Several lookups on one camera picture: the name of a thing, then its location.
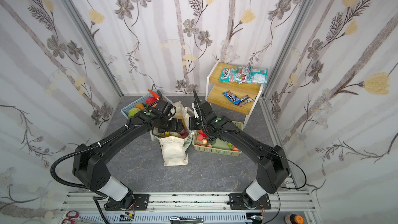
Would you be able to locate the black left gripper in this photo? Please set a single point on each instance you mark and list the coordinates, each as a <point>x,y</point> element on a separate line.
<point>166,109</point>

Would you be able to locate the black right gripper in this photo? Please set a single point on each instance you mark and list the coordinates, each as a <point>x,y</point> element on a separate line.
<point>201,110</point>

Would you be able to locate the purple onion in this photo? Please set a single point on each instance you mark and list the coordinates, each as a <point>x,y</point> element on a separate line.
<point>184,134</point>

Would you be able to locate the cream canvas grocery bag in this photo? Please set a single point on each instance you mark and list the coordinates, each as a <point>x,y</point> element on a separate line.
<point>174,147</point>

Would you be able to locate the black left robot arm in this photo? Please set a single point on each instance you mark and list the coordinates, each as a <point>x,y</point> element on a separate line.
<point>90,162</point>

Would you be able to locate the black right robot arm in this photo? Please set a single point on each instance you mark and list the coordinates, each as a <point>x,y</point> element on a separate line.
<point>272,163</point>

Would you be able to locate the large red apple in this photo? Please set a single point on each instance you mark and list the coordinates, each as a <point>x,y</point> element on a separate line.
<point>204,135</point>

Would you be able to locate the green plastic fruit basket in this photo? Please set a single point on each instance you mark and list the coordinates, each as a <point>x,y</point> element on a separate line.
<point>216,146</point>

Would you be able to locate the blue chocolate bar packet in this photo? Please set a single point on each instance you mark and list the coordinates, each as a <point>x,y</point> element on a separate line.
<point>232,97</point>

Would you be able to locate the white wooden two-tier shelf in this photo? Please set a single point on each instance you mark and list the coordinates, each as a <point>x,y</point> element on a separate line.
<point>240,98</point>

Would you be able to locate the brown snack bar packet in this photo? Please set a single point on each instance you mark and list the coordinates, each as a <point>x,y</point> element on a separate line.
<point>244,100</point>

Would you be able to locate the red green candy packet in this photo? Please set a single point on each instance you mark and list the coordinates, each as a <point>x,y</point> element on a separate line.
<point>235,75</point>

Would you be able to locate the teal white snack packet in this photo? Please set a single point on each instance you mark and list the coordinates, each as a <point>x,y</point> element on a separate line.
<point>258,76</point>

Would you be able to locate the orange capped bottle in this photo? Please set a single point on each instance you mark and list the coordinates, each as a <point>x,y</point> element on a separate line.
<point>294,219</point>

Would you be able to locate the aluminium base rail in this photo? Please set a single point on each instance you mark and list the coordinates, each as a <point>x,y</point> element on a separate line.
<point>221,207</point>

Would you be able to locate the red handled scissors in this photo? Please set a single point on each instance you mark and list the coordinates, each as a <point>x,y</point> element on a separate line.
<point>72,217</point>

